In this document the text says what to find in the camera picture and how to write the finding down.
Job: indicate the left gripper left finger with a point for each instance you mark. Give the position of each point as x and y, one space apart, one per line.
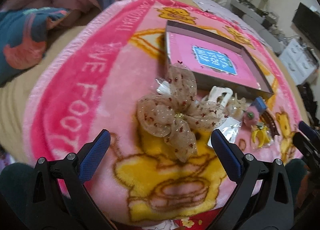
61 200

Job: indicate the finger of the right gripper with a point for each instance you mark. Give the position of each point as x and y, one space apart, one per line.
309 132
308 148

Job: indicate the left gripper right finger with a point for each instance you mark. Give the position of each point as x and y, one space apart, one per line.
262 198

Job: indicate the maroon barrette hair clip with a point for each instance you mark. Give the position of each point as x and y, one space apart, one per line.
270 123

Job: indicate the yellow hair clip packet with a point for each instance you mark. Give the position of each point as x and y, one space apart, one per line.
261 137

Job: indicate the blue hair clip pack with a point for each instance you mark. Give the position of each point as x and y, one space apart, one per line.
259 104

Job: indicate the clear bag earring card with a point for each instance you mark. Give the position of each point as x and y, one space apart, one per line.
230 128

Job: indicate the clear pearl claw clip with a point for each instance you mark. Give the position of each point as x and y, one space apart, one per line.
236 108

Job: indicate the white claw hair clip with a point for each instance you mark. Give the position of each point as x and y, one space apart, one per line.
220 95

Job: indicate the beige sheer bow hairclip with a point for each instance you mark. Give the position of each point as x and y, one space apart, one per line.
176 115

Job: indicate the white drawer cabinet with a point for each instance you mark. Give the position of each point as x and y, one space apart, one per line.
300 61

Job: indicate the black television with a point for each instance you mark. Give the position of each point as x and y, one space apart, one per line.
308 22

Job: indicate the grey cardboard box tray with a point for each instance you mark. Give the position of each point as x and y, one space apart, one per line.
215 61

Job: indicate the grey bed footboard bench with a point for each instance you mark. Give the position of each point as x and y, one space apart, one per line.
256 22

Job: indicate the pink teddy bear blanket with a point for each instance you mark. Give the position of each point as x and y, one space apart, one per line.
95 83

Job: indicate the lilac bed sheet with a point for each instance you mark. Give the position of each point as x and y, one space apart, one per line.
220 11

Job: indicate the floral blue pink quilt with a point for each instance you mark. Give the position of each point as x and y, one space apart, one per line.
25 25

